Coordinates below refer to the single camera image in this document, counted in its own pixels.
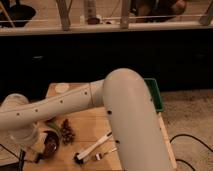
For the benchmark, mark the purple bowl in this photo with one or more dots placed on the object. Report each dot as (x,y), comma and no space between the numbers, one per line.
(51,144)

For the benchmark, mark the white black-tipped brush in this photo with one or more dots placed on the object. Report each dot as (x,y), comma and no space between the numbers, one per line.
(80,157)

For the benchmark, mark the black table-side post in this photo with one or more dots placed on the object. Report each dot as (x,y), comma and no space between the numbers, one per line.
(21,160)

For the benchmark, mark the green vegetable toy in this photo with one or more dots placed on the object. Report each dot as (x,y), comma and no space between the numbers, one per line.
(54,126)

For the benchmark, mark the small white dish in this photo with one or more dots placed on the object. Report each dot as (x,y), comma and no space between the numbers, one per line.
(62,87)

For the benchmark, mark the green tray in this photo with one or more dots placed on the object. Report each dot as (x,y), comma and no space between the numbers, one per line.
(155,93)

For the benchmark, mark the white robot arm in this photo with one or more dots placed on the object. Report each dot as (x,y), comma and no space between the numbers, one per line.
(126,101)

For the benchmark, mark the bunch of dark grapes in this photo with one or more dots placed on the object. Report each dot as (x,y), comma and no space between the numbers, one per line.
(67,132)

